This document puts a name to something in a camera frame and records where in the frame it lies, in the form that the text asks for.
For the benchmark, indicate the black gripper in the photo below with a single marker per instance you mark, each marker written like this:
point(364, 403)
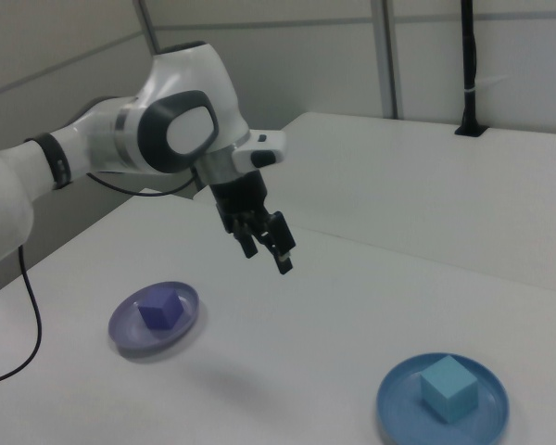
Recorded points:
point(238, 199)

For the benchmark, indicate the purple cube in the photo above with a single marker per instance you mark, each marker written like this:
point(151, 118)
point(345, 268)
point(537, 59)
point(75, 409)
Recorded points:
point(160, 310)

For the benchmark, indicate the cyan cube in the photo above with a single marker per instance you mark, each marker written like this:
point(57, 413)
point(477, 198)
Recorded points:
point(447, 389)

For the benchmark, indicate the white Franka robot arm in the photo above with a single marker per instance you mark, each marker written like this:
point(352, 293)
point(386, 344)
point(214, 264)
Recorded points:
point(185, 79)

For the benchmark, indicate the purple plate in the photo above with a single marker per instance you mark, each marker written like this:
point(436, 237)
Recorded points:
point(125, 324)

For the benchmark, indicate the blue plate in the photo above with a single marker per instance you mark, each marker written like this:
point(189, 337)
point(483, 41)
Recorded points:
point(398, 398)

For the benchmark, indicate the grey partition post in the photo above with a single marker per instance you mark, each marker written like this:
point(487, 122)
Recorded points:
point(147, 23)
point(388, 60)

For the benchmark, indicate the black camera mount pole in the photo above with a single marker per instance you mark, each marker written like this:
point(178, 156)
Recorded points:
point(469, 69)

